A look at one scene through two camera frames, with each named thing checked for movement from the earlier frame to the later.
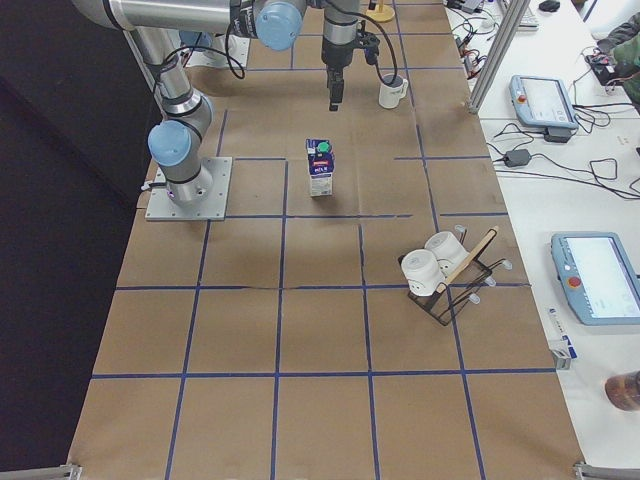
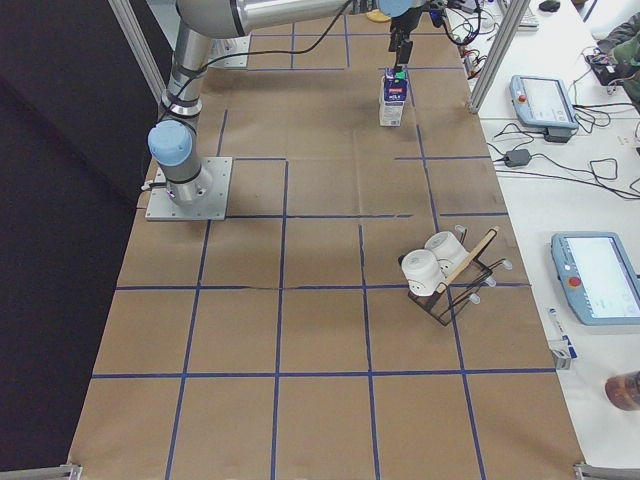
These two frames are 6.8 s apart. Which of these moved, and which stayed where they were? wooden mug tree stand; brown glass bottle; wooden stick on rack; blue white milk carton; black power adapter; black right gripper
Moved: blue white milk carton; black right gripper
Stayed: wooden mug tree stand; brown glass bottle; black power adapter; wooden stick on rack
